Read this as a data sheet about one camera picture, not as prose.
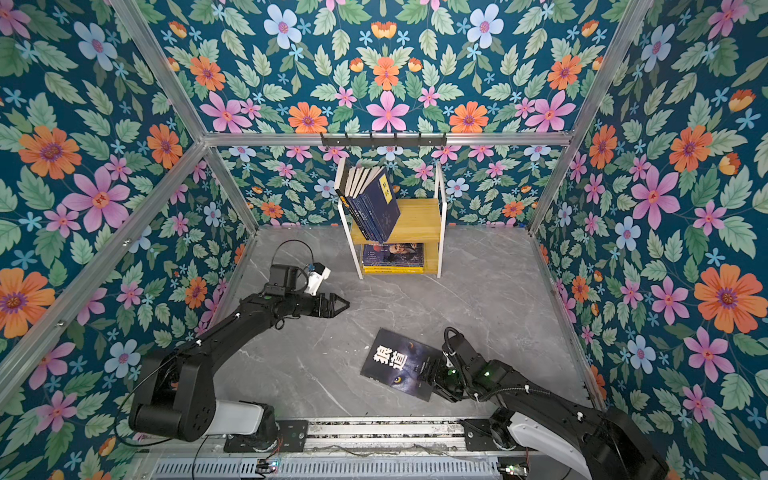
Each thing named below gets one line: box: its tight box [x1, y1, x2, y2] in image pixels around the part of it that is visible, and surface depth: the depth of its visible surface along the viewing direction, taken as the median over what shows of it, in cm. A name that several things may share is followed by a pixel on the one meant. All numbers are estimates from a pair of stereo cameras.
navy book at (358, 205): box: [346, 190, 368, 241], surface depth 80 cm
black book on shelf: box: [334, 158, 350, 211], surface depth 78 cm
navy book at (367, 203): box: [355, 183, 378, 243], surface depth 82 cm
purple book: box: [363, 243, 424, 267], surface depth 101 cm
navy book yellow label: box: [339, 192, 364, 238], surface depth 80 cm
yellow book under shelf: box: [363, 268, 425, 274], surface depth 103 cm
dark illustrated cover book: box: [363, 261, 424, 267], surface depth 100 cm
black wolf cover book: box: [360, 327, 443, 402], surface depth 86 cm
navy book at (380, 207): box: [360, 167, 401, 244], surface depth 86 cm
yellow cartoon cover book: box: [362, 266, 424, 274], surface depth 103 cm
